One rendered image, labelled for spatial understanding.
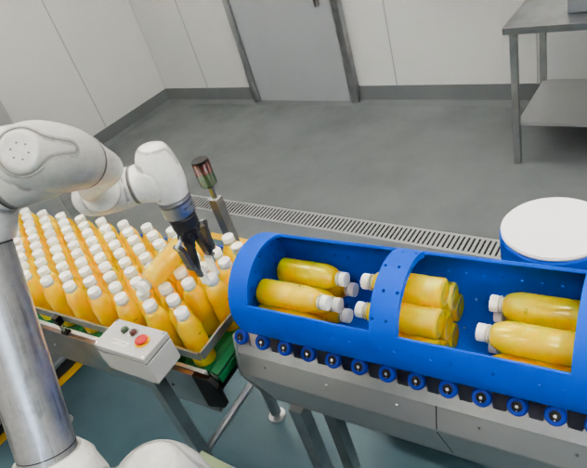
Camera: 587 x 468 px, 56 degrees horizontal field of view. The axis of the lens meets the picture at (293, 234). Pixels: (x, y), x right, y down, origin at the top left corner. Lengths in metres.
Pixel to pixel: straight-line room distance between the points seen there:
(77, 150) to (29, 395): 0.40
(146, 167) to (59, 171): 0.55
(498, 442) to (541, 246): 0.52
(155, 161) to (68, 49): 4.83
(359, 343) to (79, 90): 5.25
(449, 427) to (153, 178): 0.93
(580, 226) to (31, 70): 5.18
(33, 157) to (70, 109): 5.29
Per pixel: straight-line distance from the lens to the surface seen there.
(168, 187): 1.43
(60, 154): 0.89
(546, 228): 1.64
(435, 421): 1.43
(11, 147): 0.88
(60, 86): 6.11
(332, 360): 1.45
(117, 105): 6.47
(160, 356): 1.54
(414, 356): 1.24
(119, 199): 1.44
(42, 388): 1.03
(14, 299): 1.00
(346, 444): 2.20
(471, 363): 1.20
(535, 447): 1.39
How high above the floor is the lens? 2.04
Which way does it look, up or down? 34 degrees down
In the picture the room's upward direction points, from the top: 19 degrees counter-clockwise
